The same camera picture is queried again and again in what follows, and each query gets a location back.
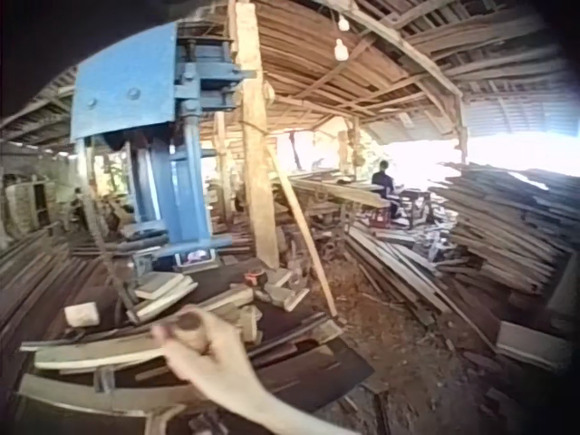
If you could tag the person's right hand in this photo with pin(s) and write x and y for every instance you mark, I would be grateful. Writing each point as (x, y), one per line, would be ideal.
(213, 358)

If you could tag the person's right fingers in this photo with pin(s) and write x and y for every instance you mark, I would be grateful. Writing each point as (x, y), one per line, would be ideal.
(188, 333)

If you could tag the stack of short boards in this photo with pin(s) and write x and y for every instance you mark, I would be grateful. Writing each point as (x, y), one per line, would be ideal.
(165, 292)

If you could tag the heap of small wood pieces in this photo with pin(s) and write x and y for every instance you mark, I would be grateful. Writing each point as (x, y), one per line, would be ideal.
(235, 308)

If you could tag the orange black tape measure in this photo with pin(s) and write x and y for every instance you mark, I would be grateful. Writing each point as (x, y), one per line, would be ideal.
(255, 277)

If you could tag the pale wooden offcut blocks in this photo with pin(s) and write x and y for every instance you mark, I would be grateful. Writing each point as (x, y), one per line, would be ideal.
(283, 290)

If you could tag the white rectangular block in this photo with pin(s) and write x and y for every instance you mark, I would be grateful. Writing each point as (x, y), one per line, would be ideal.
(82, 314)

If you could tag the curved wide wooden piece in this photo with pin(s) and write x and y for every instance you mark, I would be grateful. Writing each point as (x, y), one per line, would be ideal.
(90, 396)

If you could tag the thin leaning wooden stick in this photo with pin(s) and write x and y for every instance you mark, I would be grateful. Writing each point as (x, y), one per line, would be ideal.
(303, 231)

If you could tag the dark pile of long planks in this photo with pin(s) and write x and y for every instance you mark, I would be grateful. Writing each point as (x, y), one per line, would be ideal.
(31, 276)

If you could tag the old wooden cabinet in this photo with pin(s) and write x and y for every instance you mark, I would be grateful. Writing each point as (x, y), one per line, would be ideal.
(27, 204)

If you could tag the long plank on trestle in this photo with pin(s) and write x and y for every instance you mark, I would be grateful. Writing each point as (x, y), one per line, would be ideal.
(340, 189)

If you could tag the low pile of planks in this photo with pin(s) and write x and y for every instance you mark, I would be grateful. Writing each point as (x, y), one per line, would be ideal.
(394, 267)

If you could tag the red plastic stool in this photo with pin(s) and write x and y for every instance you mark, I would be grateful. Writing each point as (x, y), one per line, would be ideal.
(379, 219)

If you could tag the blue band saw machine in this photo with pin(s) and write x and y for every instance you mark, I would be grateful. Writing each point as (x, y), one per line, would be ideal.
(122, 86)

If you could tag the dark wooden workbench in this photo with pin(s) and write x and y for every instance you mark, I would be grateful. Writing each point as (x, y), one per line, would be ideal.
(417, 199)

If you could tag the large white light bulb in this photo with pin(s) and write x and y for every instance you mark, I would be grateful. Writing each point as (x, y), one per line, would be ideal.
(341, 50)

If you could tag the tall heap of planks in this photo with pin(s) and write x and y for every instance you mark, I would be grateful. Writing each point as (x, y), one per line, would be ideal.
(503, 222)

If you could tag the thick grey wooden slab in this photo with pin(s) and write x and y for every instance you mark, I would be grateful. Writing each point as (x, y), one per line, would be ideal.
(528, 342)

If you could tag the small white light bulb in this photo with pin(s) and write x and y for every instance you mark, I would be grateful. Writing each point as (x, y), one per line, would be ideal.
(344, 22)

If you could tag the tall wooden post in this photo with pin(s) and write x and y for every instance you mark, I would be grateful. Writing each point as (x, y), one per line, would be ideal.
(256, 158)

